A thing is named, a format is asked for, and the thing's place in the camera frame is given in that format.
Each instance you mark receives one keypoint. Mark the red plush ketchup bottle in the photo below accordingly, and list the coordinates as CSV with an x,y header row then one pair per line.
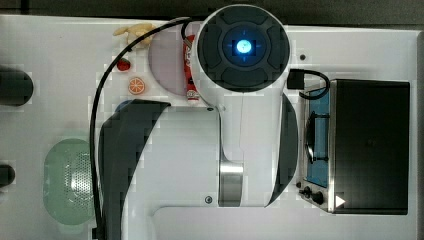
x,y
191,90

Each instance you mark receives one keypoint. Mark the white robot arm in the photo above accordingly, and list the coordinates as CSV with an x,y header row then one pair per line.
x,y
237,148

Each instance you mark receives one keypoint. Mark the grey round plate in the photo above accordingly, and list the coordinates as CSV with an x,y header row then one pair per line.
x,y
166,59

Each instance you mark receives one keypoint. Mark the orange slice toy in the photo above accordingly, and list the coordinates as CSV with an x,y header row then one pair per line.
x,y
136,86

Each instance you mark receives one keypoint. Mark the blue bowl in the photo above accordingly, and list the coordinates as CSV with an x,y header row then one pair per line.
x,y
122,105

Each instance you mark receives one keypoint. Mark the red toy strawberry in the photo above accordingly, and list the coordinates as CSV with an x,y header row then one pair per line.
x,y
123,64

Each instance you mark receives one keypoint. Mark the yellow plush banana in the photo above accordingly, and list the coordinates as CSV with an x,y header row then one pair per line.
x,y
135,31

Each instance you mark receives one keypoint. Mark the silver toaster oven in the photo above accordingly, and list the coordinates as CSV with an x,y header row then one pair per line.
x,y
355,149

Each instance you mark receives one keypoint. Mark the green perforated colander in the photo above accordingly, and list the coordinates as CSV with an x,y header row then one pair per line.
x,y
67,186

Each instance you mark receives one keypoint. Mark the black frying pan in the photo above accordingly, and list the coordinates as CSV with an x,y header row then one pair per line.
x,y
16,87

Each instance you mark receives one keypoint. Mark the dark grey cup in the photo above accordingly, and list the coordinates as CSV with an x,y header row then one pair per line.
x,y
7,175

